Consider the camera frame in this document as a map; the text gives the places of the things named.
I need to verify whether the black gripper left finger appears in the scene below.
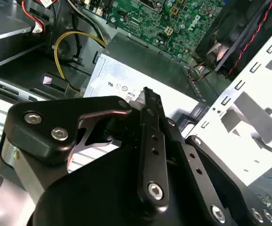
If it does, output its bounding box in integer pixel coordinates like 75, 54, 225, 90
3, 86, 170, 214

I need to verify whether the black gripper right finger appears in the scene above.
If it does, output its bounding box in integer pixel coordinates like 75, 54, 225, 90
160, 113, 272, 226

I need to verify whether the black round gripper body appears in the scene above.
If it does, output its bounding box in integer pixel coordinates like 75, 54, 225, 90
33, 145, 212, 226

